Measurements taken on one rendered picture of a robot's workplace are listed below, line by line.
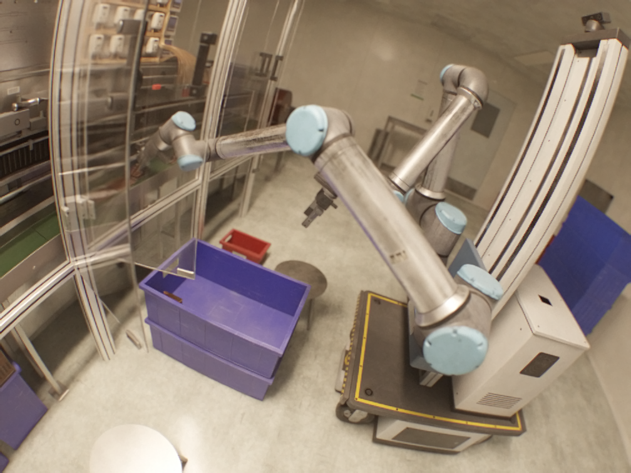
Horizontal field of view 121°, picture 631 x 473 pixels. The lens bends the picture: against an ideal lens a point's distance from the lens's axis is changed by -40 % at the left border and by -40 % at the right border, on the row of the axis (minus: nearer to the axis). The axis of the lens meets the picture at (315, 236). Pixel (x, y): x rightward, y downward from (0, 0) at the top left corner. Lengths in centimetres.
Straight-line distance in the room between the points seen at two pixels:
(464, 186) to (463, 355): 530
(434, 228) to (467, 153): 455
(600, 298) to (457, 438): 145
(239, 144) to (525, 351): 122
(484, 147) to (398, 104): 175
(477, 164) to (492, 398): 495
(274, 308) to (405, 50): 484
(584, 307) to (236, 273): 222
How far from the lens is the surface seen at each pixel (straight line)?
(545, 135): 119
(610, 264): 224
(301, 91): 564
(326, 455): 138
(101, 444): 110
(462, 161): 574
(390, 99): 544
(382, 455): 148
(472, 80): 116
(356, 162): 66
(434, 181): 133
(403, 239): 64
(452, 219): 122
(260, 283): 138
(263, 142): 98
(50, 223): 119
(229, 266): 140
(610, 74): 102
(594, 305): 241
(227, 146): 111
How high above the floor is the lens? 126
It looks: 30 degrees down
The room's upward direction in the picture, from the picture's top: 19 degrees clockwise
